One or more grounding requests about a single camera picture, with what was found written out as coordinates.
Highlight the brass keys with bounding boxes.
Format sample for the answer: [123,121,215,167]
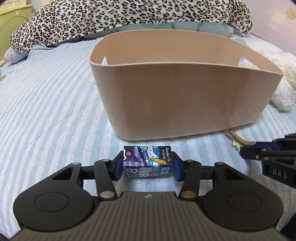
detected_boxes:
[225,130,256,150]

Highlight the cartoon character small box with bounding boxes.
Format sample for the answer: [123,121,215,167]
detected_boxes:
[123,146,174,178]

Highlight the white fluffy plush toy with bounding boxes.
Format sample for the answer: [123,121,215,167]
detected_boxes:
[234,51,295,116]

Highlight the tan plastic storage basket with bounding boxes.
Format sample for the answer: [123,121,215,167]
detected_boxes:
[89,30,283,141]

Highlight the light teal quilted comforter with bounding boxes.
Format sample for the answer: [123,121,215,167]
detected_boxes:
[81,21,236,40]

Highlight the leopard print blanket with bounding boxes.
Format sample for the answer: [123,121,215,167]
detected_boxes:
[9,1,253,53]

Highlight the green plastic storage bin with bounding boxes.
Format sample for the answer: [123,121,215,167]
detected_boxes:
[1,4,33,61]

